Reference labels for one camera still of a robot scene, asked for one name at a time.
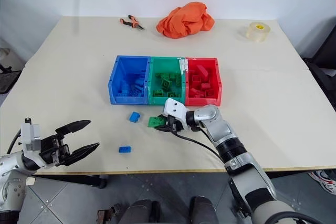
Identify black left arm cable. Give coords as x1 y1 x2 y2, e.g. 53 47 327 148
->
6 128 23 155

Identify blue plastic bin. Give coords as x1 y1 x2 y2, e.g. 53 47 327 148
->
108 55 152 105

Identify chunky blue toy block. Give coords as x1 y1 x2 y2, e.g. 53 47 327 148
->
128 112 141 124

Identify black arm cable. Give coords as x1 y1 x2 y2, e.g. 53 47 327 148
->
172 127 229 167
6 128 23 155

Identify black stand base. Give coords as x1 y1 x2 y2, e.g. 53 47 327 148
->
0 63 23 95

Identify green plastic bin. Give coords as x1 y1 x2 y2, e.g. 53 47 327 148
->
146 56 188 106

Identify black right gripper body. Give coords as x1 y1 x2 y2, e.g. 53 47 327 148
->
165 115 185 134

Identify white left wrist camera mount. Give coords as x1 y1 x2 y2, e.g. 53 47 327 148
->
20 118 43 154

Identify rusty brown metal piece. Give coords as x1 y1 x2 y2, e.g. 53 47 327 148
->
96 209 111 224

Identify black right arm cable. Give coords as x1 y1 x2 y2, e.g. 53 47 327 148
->
172 127 229 167

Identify red plastic bin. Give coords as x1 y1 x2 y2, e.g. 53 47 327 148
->
183 57 224 108

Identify dark rounded shape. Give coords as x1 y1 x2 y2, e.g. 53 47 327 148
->
123 199 162 224
189 195 219 224

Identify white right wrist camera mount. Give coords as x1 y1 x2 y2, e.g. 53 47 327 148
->
162 98 191 130

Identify crumpled orange cloth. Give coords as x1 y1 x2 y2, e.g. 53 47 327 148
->
156 2 216 40

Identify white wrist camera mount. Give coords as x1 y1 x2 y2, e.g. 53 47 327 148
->
20 118 43 154
162 98 191 130

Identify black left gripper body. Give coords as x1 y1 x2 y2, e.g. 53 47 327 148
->
39 134 71 167

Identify clear tape roll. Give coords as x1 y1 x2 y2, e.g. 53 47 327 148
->
245 21 271 44

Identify orange black pliers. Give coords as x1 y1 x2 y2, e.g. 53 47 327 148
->
119 14 146 31

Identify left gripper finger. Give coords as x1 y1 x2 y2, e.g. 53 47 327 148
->
55 120 92 141
67 142 101 166

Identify black chair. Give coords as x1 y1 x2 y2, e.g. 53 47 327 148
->
301 16 336 109

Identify wide green toy block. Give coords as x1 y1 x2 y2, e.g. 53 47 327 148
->
146 116 167 130

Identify white red sneaker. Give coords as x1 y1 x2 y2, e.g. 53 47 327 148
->
308 169 336 196

